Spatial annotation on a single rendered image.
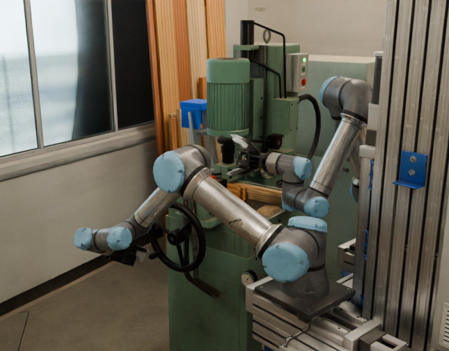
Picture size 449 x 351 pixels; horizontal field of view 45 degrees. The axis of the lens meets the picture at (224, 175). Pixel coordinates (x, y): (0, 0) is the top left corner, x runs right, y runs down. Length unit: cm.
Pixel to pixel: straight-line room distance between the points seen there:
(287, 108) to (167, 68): 163
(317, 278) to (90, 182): 218
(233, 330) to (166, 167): 99
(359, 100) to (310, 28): 286
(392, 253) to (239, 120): 87
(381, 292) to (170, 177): 72
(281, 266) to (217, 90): 91
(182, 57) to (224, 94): 183
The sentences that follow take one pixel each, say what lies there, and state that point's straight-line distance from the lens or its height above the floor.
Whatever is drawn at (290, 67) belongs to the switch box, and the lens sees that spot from 238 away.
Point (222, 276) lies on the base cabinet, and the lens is 228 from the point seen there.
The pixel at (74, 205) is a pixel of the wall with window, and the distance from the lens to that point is 350.
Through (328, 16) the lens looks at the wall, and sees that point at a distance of 457.
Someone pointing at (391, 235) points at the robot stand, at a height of 102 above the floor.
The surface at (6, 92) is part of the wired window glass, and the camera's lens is 319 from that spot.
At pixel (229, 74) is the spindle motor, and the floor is 141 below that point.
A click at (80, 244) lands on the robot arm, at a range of 190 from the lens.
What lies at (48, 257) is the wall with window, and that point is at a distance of 346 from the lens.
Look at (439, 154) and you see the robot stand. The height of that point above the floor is 128.
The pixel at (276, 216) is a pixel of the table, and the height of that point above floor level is 89.
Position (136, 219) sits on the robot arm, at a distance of 191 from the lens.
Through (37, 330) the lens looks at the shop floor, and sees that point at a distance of 321.
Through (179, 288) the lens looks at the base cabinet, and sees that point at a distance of 247.
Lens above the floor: 162
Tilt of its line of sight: 16 degrees down
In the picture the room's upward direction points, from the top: straight up
